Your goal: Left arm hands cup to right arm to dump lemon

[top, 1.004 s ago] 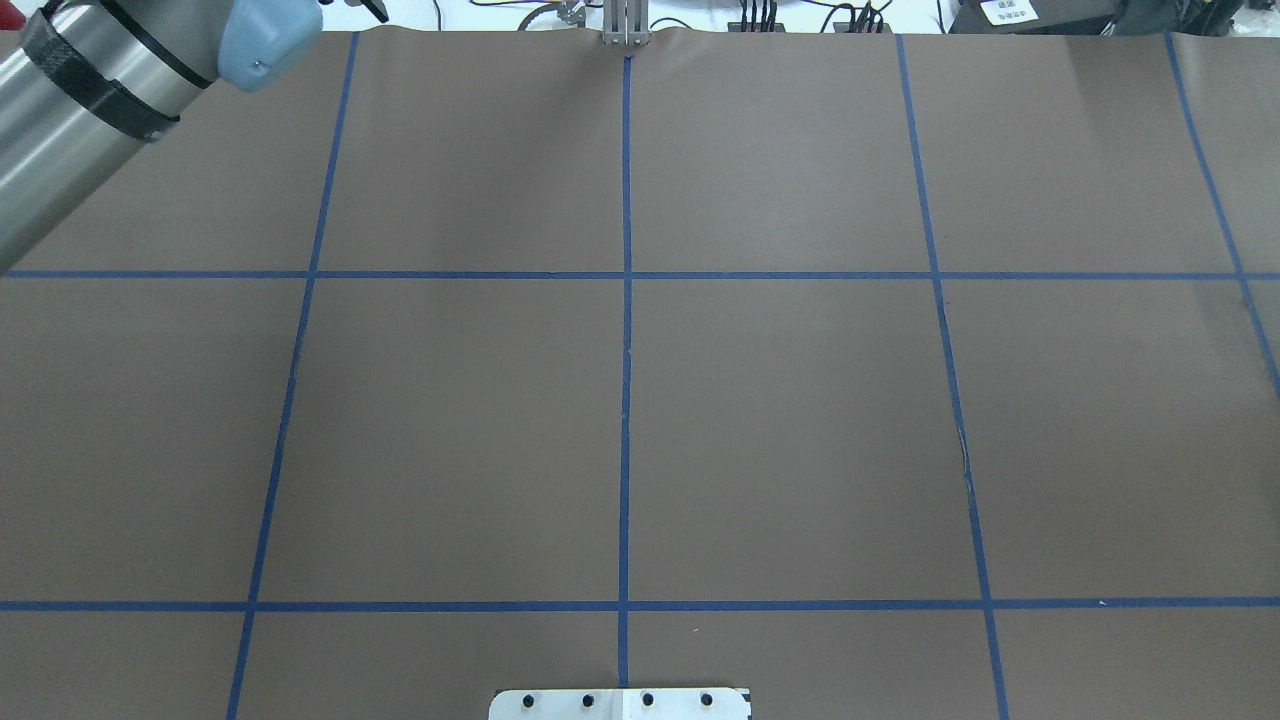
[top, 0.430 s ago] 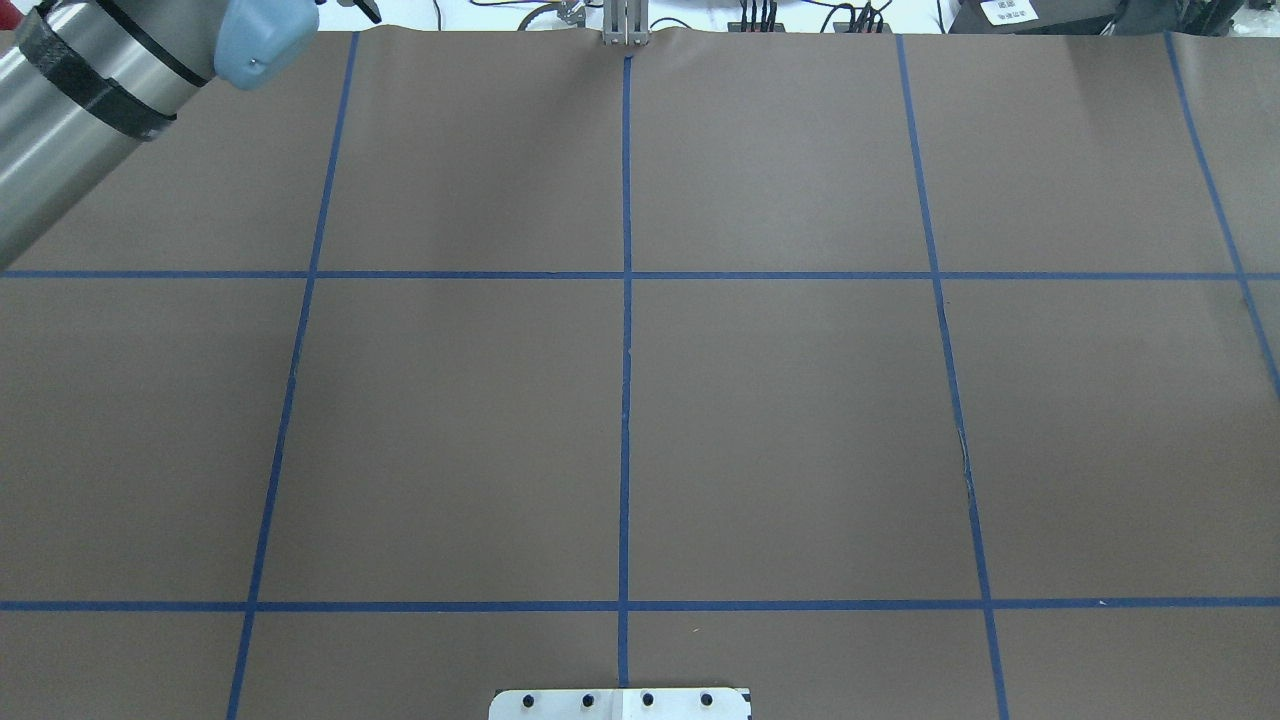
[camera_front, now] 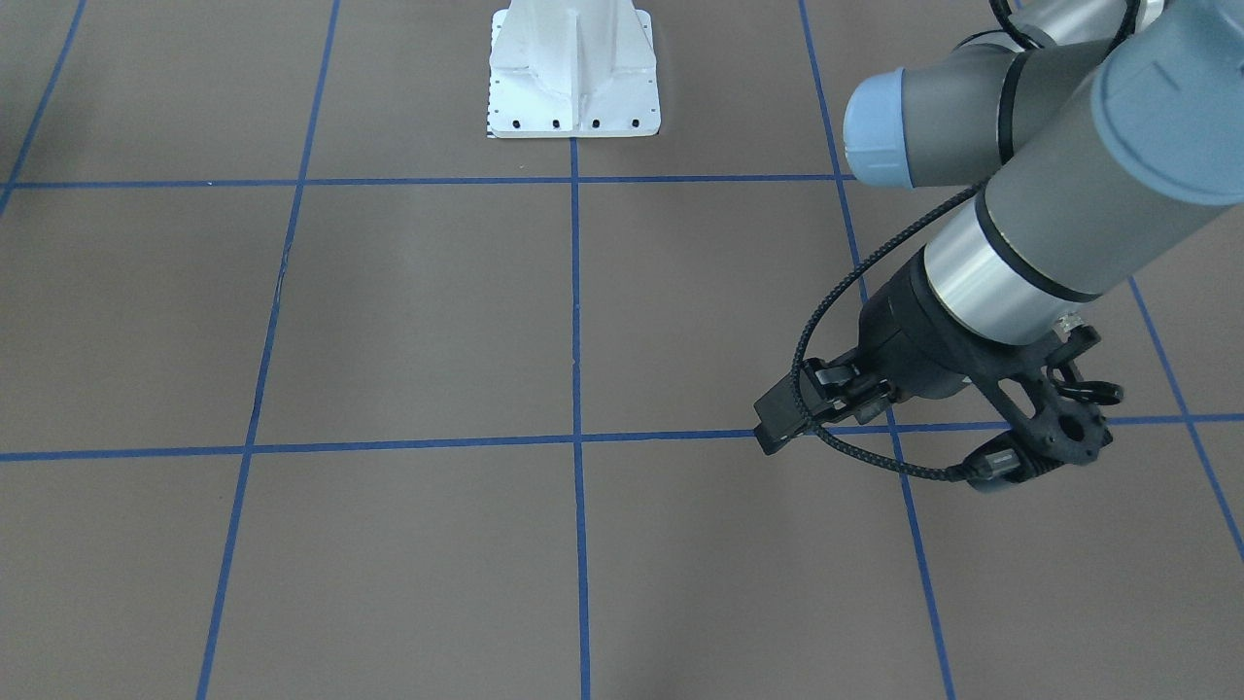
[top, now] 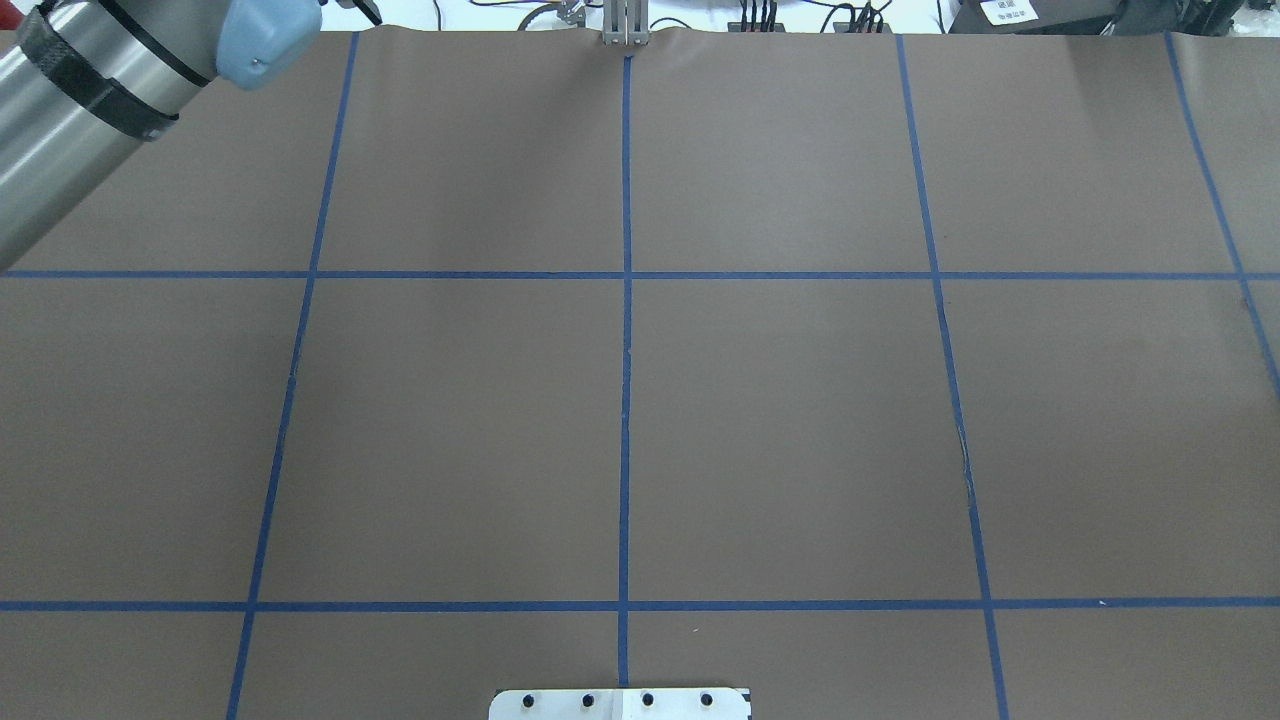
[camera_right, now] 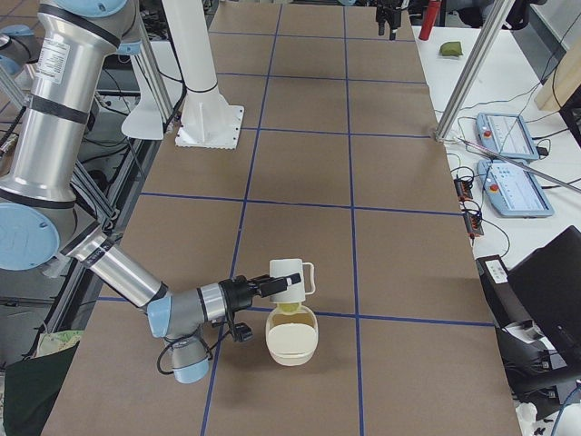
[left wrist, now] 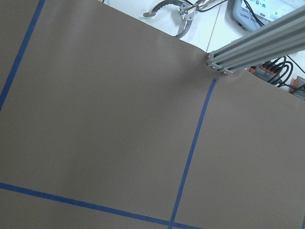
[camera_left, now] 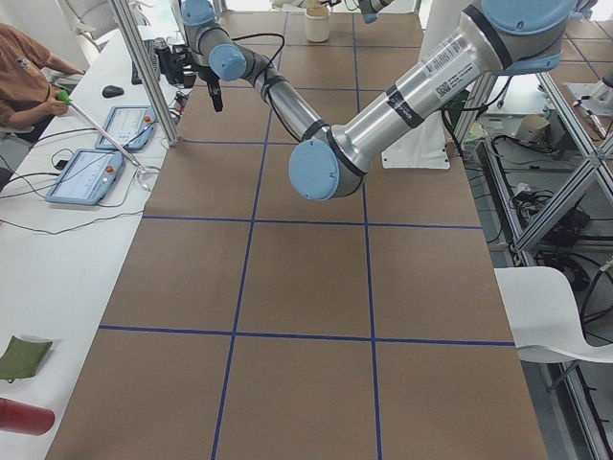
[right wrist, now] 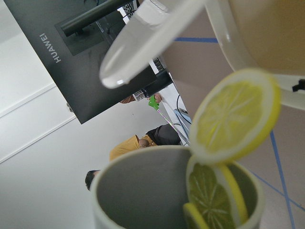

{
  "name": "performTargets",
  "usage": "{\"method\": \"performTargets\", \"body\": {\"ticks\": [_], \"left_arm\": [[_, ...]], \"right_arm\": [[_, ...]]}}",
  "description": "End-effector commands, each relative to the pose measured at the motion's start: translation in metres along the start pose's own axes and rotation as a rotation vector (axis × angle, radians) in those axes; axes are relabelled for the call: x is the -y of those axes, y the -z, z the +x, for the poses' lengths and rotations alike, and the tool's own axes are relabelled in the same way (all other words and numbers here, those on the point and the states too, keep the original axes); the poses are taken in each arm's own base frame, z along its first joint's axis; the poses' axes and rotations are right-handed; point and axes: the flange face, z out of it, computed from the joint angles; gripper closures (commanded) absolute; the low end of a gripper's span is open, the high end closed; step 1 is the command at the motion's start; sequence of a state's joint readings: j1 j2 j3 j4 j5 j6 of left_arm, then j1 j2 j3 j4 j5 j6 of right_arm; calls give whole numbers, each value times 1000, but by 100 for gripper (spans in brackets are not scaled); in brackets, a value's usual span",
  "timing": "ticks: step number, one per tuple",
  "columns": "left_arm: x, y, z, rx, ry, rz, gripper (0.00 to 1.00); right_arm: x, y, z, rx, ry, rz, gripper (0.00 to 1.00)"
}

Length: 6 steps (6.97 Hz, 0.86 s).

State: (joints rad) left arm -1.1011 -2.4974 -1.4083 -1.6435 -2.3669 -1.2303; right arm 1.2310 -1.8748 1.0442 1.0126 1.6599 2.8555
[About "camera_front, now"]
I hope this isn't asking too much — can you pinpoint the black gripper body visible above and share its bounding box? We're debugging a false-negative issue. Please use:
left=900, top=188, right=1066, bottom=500
left=856, top=249, right=1001, bottom=402

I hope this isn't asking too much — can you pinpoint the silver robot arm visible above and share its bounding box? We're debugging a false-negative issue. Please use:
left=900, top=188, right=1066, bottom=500
left=754, top=1, right=1242, bottom=482

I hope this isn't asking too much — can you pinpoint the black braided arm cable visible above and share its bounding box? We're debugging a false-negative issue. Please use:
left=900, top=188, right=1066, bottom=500
left=790, top=185, right=983, bottom=482

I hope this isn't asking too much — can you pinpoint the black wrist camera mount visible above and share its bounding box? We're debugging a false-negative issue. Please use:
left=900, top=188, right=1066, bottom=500
left=960, top=325, right=1125, bottom=494

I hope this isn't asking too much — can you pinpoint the white camera stand post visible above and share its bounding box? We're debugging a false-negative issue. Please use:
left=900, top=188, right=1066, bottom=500
left=486, top=1, right=662, bottom=139

